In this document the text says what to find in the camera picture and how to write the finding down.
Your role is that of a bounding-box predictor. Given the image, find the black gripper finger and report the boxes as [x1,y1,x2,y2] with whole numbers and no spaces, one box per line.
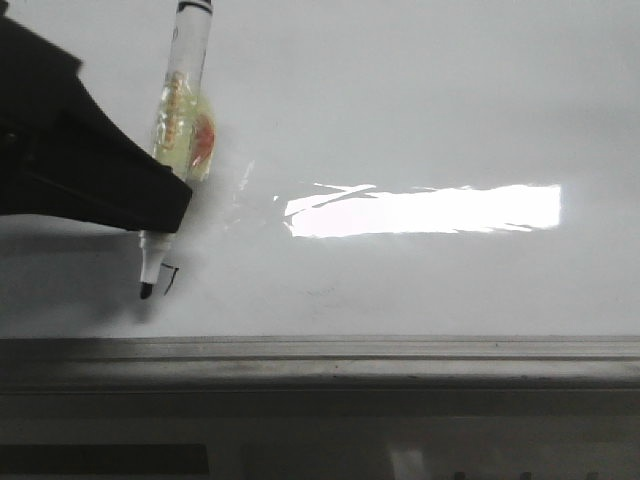
[1,17,192,233]

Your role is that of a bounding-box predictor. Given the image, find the black whiteboard marker with tape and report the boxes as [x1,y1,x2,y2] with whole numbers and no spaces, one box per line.
[138,0,220,301]

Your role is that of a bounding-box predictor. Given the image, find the white whiteboard with aluminium frame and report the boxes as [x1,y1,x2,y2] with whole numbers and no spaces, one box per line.
[1,1,639,417]

